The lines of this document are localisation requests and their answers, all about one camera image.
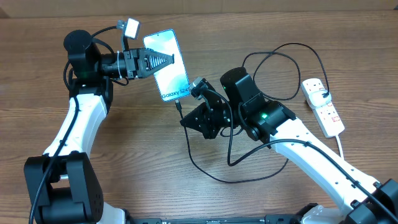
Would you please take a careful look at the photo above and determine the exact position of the Samsung Galaxy smartphone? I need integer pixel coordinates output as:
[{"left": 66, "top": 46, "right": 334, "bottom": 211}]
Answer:
[{"left": 143, "top": 29, "right": 190, "bottom": 101}]

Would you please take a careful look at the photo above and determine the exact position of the black USB charging cable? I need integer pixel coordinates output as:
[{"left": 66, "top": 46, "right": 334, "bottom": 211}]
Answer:
[{"left": 174, "top": 42, "right": 331, "bottom": 184}]

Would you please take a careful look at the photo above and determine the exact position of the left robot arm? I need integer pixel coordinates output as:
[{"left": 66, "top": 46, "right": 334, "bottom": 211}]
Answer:
[{"left": 24, "top": 30, "right": 174, "bottom": 223}]

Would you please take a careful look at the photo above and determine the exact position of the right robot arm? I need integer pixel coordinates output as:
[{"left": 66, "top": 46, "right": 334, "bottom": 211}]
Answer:
[{"left": 180, "top": 67, "right": 397, "bottom": 223}]

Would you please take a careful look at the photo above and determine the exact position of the white USB charger plug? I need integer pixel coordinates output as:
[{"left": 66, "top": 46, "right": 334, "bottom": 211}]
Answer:
[{"left": 307, "top": 90, "right": 332, "bottom": 109}]

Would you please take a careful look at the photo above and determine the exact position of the white power strip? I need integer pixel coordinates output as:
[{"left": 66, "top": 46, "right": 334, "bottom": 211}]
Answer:
[{"left": 301, "top": 78, "right": 345, "bottom": 138}]

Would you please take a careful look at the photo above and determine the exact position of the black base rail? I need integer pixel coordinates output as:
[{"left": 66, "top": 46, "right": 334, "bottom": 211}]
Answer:
[{"left": 126, "top": 214, "right": 303, "bottom": 224}]

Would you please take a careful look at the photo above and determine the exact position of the white power strip cord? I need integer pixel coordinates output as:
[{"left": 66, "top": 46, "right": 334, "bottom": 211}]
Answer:
[{"left": 335, "top": 134, "right": 345, "bottom": 159}]

